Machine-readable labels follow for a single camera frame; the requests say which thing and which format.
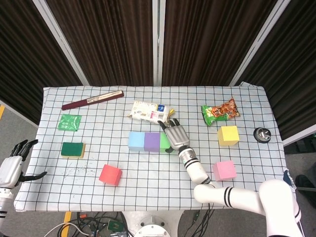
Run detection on black cable tangle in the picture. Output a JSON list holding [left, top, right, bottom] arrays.
[[71, 211, 129, 237]]

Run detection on dark red folded fan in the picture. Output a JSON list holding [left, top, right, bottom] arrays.
[[61, 90, 125, 111]]

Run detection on green sachet packet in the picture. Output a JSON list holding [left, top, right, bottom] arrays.
[[57, 114, 82, 132]]

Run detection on grey partition post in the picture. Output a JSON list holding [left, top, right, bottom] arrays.
[[152, 0, 166, 86], [32, 0, 90, 86], [229, 0, 292, 86]]

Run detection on white biscuit package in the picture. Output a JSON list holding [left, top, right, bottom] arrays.
[[127, 100, 175, 126]]

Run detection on green orange snack bag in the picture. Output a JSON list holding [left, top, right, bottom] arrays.
[[200, 97, 241, 127]]

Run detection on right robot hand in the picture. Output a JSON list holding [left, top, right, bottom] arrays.
[[158, 118, 191, 154]]

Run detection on pink foam cube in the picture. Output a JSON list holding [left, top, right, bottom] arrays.
[[212, 160, 237, 182]]

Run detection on black round metal cap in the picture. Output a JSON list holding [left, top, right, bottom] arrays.
[[253, 127, 272, 143]]

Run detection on dark brown partition panel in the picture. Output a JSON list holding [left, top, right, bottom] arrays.
[[0, 0, 83, 125], [45, 0, 154, 86], [161, 0, 278, 86], [236, 0, 316, 141]]

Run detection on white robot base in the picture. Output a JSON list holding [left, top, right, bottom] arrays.
[[122, 211, 185, 237]]

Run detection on purple foam cube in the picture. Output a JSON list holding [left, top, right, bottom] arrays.
[[144, 132, 161, 152]]

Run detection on grey partition base rail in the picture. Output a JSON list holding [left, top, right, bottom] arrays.
[[0, 99, 39, 128], [282, 127, 316, 147]]

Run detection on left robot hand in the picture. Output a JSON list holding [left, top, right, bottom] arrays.
[[0, 139, 47, 190]]

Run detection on white cable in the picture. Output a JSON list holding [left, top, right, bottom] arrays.
[[45, 222, 91, 237]]

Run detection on green circuit board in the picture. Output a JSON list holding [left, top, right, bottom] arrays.
[[107, 219, 124, 232]]

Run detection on green yellow sponge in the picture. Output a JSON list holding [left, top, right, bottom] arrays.
[[60, 142, 86, 159]]

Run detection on green foam cube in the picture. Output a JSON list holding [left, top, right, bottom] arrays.
[[159, 133, 178, 154]]

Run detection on white checkered tablecloth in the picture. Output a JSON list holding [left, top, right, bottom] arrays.
[[14, 81, 297, 212]]

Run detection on yellow foam cube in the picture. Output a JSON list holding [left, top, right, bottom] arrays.
[[217, 125, 240, 146]]

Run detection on black cable green plug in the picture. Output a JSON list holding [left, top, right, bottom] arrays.
[[186, 209, 215, 237]]

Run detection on light blue foam cube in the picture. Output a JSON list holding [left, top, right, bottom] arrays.
[[128, 131, 146, 152]]

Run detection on red foam cube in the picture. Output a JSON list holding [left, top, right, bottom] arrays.
[[99, 164, 123, 186]]

